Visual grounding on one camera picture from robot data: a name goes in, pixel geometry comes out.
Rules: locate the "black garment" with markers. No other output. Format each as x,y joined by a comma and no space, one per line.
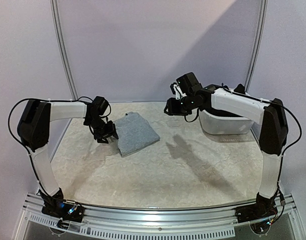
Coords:
219,98

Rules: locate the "aluminium left corner post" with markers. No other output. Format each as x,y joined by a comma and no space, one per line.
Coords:
62,48

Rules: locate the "translucent white laundry basket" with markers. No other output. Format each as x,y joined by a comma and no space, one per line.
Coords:
217,122

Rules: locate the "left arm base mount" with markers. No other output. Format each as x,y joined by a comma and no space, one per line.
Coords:
58,207

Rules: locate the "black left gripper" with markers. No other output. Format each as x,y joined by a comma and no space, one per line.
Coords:
111,131

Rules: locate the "aluminium right corner post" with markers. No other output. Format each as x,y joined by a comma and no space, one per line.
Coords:
257,42

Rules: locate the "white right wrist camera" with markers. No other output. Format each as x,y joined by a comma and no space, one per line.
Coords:
176,90

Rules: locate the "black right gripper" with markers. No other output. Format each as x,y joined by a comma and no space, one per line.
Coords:
173,107

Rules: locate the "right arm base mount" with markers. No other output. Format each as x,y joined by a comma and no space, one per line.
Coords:
256,212

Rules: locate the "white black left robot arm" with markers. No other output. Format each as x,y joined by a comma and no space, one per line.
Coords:
34,131

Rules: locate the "aluminium front rail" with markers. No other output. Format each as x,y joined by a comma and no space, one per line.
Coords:
208,223

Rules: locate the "grey t-shirt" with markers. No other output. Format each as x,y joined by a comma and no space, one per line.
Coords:
134,134

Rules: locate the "aluminium corner post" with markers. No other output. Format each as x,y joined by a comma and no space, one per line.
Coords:
62,48
257,42

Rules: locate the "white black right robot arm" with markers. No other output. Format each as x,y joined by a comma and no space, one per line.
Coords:
268,114

